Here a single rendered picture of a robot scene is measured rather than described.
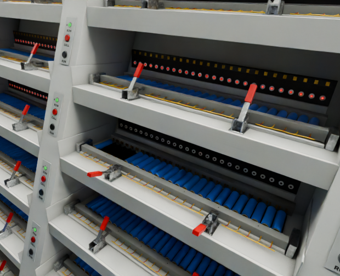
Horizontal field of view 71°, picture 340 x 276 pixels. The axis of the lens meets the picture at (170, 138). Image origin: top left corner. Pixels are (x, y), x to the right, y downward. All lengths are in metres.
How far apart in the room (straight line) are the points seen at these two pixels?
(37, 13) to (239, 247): 0.82
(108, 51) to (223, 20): 0.39
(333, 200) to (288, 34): 0.26
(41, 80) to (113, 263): 0.55
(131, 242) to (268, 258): 0.35
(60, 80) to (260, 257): 0.63
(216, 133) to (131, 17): 0.33
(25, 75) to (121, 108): 0.41
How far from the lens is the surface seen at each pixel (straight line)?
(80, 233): 0.76
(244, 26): 0.47
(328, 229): 0.44
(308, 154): 0.43
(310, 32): 0.45
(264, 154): 0.43
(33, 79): 0.85
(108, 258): 0.69
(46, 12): 0.85
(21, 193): 0.96
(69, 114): 0.71
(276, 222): 0.54
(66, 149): 0.73
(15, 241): 1.07
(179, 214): 0.52
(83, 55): 0.70
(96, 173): 0.56
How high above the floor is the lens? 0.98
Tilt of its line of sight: 9 degrees down
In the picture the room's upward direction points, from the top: 14 degrees clockwise
